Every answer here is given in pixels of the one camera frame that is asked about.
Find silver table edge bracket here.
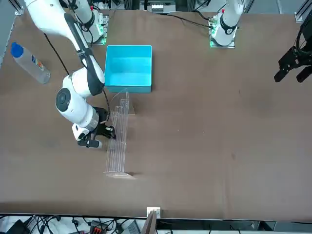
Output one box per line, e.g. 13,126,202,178
147,206,162,219

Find black power adapter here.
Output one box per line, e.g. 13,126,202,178
4,218,27,234

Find clear bottle with blue cap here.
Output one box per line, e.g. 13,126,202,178
10,41,51,85

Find clear acrylic stepped rack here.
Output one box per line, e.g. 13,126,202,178
103,88,137,180

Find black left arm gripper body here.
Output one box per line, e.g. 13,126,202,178
278,46,312,71

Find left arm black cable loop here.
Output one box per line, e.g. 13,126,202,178
295,17,312,67

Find blue plastic bin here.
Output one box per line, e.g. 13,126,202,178
104,44,153,94

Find thin black table cable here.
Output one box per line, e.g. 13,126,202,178
167,12,213,28

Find grey power adapter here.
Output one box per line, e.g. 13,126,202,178
126,220,142,234

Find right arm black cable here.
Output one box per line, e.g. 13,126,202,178
43,33,110,122

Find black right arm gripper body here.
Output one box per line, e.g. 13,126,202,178
91,106,110,137

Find black rail below table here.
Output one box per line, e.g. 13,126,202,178
156,217,312,231

